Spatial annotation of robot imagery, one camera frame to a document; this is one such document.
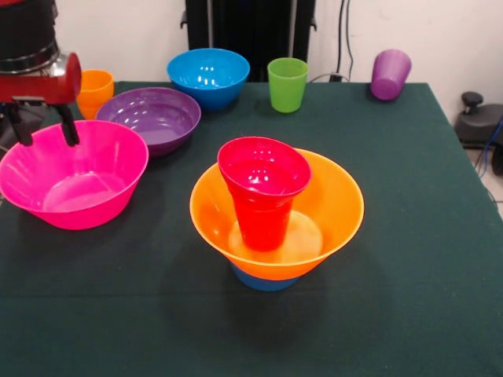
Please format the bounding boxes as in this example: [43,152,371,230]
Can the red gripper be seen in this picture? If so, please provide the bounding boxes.
[0,52,83,148]

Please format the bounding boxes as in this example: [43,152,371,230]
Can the large pink bowl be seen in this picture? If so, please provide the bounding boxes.
[0,119,149,231]

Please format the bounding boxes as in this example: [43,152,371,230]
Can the small red bowl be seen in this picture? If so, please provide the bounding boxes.
[217,136,313,209]

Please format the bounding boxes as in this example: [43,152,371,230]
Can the orange-red cup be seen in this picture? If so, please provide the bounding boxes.
[233,194,294,252]

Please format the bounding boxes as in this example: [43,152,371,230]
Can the small blue bowl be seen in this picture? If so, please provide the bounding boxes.
[231,265,302,292]

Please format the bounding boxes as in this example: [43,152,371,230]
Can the large orange bowl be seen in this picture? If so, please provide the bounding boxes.
[189,148,365,282]

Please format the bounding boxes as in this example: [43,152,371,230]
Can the purple cup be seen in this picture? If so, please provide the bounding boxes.
[370,49,413,101]

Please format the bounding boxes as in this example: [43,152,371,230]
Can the yellow-orange cup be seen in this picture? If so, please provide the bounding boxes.
[75,69,116,121]

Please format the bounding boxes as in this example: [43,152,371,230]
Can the purple bowl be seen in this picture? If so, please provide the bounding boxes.
[95,86,202,159]

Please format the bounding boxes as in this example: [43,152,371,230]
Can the large blue bowl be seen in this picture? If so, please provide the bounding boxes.
[167,48,252,112]

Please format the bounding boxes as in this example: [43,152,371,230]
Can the dark green tablecloth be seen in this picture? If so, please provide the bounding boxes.
[0,80,503,377]

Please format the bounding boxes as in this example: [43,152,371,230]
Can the green cup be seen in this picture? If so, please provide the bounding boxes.
[266,57,309,114]

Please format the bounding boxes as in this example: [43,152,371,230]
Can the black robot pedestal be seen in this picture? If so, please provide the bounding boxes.
[180,0,318,83]

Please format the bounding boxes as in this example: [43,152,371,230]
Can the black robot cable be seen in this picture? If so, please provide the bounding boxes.
[310,0,354,83]

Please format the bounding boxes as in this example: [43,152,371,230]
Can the blue cable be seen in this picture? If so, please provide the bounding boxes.
[475,117,503,178]

